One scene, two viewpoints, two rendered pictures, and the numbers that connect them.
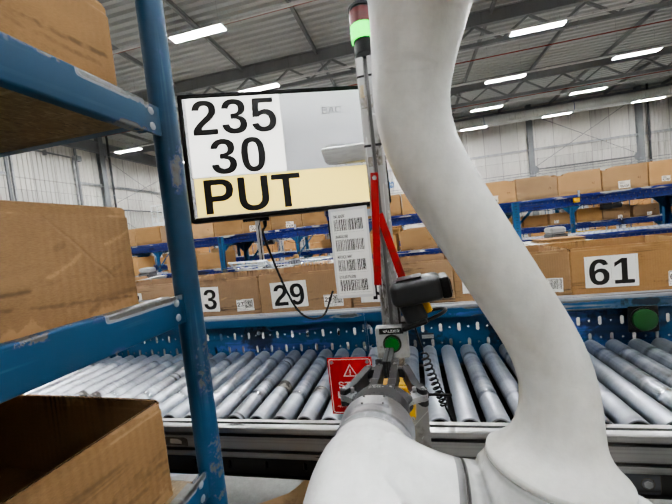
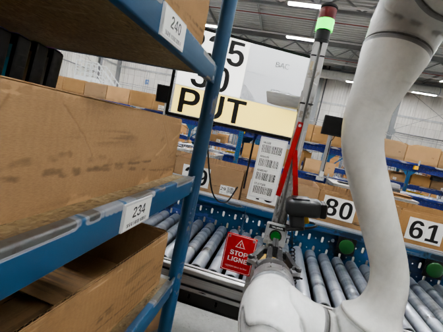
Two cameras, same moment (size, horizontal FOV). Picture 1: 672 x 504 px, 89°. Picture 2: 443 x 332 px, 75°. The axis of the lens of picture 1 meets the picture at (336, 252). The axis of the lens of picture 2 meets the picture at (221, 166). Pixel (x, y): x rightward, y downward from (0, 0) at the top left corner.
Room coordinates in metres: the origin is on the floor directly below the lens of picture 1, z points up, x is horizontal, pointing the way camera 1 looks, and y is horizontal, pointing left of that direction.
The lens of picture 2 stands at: (-0.15, 0.15, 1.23)
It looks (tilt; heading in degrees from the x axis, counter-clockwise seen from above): 7 degrees down; 358
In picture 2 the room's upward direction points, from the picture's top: 12 degrees clockwise
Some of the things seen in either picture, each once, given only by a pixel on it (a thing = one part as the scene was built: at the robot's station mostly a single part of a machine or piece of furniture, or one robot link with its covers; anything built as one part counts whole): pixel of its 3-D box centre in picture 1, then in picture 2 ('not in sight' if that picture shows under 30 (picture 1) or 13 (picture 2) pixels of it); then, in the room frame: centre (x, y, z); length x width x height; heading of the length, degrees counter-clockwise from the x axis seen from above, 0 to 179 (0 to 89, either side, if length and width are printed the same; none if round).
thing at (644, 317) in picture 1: (645, 319); (434, 270); (1.08, -0.96, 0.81); 0.07 x 0.01 x 0.07; 77
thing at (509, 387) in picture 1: (504, 380); (331, 280); (0.95, -0.44, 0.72); 0.52 x 0.05 x 0.05; 167
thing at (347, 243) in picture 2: not in sight; (346, 247); (1.17, -0.58, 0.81); 0.07 x 0.01 x 0.07; 77
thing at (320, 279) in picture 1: (313, 286); (213, 175); (1.55, 0.12, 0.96); 0.39 x 0.29 x 0.17; 77
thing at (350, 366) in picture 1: (365, 385); (247, 256); (0.74, -0.03, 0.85); 0.16 x 0.01 x 0.13; 77
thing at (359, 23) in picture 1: (361, 27); (325, 20); (0.75, -0.11, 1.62); 0.05 x 0.05 x 0.06
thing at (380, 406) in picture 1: (375, 439); (271, 288); (0.38, -0.02, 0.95); 0.09 x 0.06 x 0.09; 77
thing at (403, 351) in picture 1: (392, 341); (275, 234); (0.72, -0.10, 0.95); 0.07 x 0.03 x 0.07; 77
